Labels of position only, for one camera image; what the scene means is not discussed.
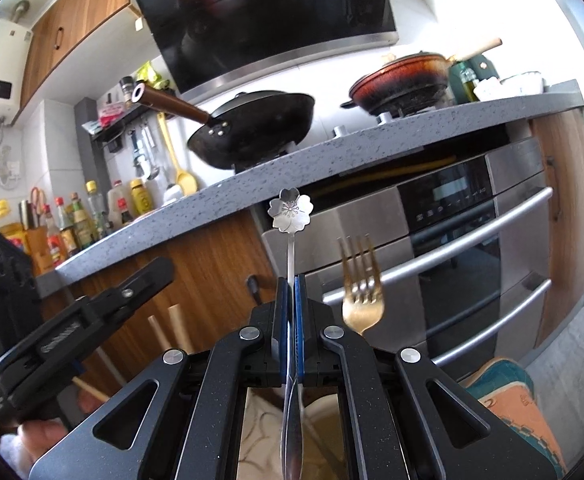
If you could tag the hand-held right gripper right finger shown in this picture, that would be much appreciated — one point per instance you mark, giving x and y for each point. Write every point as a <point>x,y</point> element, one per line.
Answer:
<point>301,330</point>

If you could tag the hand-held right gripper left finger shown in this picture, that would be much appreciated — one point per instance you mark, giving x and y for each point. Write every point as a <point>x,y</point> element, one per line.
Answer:
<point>283,330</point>

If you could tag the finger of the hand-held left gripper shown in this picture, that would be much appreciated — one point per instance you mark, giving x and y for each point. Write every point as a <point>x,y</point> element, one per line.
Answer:
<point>141,282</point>
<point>56,345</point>

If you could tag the silver flower-shaped spoon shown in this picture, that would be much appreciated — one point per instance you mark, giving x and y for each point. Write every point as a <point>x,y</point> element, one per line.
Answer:
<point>290,212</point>

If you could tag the hanging metal kitchen utensils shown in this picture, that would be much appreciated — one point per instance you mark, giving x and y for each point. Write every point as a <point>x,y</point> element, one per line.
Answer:
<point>144,155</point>

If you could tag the person's left hand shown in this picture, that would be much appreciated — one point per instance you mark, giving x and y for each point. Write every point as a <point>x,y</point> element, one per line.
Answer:
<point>46,440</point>

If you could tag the brown paper bag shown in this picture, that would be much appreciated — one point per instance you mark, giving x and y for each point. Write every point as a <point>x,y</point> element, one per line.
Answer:
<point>36,252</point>

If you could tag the yellow food bag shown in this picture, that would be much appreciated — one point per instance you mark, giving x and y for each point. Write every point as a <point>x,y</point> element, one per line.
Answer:
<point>14,237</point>

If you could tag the gold fork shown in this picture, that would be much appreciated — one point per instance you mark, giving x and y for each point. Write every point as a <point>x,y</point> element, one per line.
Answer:
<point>363,310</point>

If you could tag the row of condiment bottles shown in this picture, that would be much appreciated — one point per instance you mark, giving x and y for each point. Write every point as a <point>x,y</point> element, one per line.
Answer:
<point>91,215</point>

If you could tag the yellow spatula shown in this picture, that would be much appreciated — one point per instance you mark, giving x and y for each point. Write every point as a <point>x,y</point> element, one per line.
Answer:
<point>185,182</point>

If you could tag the stainless steel built-in oven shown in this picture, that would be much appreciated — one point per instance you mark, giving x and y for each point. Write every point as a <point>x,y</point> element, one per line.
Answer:
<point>452,260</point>

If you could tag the yellow-green bag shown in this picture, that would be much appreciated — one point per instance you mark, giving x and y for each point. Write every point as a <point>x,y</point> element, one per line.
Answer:
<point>150,76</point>

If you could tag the teal and orange patterned mat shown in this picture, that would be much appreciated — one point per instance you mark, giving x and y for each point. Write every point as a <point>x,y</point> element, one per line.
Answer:
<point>517,405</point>

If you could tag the red-brown frying pan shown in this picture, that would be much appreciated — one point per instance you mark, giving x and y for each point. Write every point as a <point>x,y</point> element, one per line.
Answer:
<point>402,82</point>

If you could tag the narrow wooden base cabinet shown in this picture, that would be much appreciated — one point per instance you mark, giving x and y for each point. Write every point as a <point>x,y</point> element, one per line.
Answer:
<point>567,220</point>

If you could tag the black range hood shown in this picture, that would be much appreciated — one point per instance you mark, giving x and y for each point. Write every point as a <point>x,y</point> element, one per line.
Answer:
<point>262,15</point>

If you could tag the green oil bottle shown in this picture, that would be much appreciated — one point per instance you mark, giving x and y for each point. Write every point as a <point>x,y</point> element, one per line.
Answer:
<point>468,87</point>

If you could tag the white dishes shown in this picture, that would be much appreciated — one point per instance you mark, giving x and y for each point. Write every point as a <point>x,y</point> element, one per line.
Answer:
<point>512,86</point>

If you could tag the black wall shelf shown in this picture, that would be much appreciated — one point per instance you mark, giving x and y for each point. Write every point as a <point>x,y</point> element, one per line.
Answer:
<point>116,127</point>

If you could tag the wooden wall cabinet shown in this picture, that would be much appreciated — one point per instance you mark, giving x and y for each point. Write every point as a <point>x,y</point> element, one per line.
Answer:
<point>76,25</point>

